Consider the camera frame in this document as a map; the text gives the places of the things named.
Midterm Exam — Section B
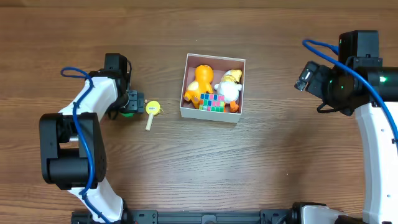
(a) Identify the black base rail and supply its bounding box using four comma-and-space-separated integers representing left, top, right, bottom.
70, 208, 295, 224

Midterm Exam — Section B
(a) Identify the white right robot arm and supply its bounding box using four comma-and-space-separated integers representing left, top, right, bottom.
295, 58, 397, 223

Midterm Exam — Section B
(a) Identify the yellow wooden rattle drum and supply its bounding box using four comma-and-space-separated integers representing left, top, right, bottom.
145, 100, 164, 131

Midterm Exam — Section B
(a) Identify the white cardboard box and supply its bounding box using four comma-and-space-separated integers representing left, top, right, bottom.
180, 54, 246, 123

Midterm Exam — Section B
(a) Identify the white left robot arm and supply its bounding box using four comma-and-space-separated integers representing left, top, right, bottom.
39, 70, 134, 223

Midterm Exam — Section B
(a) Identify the white plush duck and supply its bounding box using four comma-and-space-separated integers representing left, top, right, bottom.
214, 69, 243, 113

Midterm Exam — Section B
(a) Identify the green round toy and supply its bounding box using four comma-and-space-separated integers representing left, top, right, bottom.
120, 113, 134, 118

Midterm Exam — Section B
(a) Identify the colourful puzzle cube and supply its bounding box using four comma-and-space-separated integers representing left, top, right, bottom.
199, 93, 226, 113

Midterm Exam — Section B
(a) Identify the orange dinosaur toy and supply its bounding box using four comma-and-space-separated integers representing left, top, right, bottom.
183, 65, 214, 109

